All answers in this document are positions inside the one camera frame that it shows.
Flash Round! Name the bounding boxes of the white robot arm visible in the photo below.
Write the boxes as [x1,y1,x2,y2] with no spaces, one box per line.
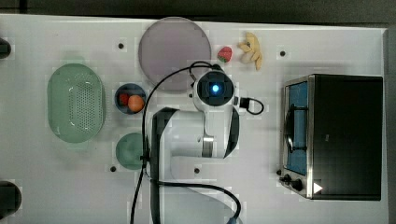
[147,68,242,224]

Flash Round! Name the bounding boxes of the black toaster oven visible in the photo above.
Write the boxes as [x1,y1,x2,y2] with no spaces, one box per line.
[277,74,384,201]

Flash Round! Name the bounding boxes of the orange toy fruit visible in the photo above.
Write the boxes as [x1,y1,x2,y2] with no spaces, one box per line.
[128,95,145,113]

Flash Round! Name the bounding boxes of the red toy strawberry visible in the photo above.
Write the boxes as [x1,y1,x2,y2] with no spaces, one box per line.
[217,47,233,63]

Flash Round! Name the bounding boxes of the small blue bowl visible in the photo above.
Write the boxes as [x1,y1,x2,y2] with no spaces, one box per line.
[114,83,147,115]

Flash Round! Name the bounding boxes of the grey round plate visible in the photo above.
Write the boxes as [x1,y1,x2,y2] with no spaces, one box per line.
[138,17,212,86]

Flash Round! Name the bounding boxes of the red toy fruit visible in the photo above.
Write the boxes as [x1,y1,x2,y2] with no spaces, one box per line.
[119,93,129,105]

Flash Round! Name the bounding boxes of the green mug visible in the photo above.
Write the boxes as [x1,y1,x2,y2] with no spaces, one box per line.
[116,133,143,170]

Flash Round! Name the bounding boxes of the yellow toy banana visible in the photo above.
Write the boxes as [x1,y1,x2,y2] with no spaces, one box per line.
[238,32,262,71]

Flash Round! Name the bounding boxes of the green oval colander basket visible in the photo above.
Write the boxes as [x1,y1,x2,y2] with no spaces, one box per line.
[47,63,106,144]

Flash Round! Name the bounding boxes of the black cylinder cup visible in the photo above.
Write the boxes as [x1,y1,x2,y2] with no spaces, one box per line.
[0,181,21,219]

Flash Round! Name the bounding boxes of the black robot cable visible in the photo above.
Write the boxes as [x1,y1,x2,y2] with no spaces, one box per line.
[129,61,265,224]

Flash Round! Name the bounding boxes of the black cylinder post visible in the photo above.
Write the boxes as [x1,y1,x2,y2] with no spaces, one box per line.
[0,38,11,59]

